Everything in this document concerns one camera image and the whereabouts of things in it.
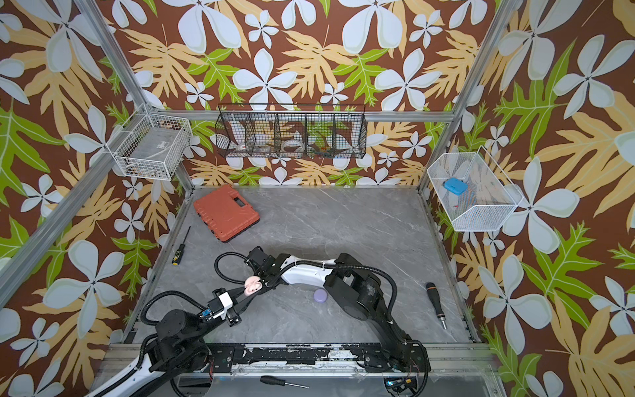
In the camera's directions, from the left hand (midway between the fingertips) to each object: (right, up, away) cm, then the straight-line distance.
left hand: (255, 283), depth 66 cm
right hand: (-5, -7, +23) cm, 25 cm away
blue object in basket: (+66, +29, +20) cm, 74 cm away
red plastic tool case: (-23, +19, +40) cm, 50 cm away
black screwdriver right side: (+58, -11, +18) cm, 62 cm away
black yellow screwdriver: (-38, +3, +30) cm, 48 cm away
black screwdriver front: (+6, -30, +5) cm, 31 cm away
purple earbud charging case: (+18, -10, +20) cm, 29 cm away
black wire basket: (+7, +52, +32) cm, 61 cm away
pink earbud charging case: (0, +1, -3) cm, 3 cm away
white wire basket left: (-42, +43, +20) cm, 64 cm away
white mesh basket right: (+70, +24, +9) cm, 75 cm away
